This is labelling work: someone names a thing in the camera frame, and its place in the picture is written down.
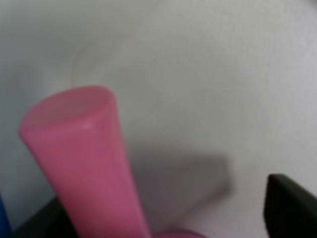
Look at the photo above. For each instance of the pink toy saucepan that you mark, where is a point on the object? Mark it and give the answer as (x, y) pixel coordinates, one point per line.
(75, 137)

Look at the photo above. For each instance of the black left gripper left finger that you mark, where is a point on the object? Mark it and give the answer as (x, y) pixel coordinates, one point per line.
(51, 221)

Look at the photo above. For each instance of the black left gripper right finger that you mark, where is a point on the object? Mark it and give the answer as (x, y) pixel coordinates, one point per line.
(290, 211)

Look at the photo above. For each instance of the Darlie toothpaste box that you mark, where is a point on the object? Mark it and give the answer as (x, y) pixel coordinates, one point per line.
(5, 229)

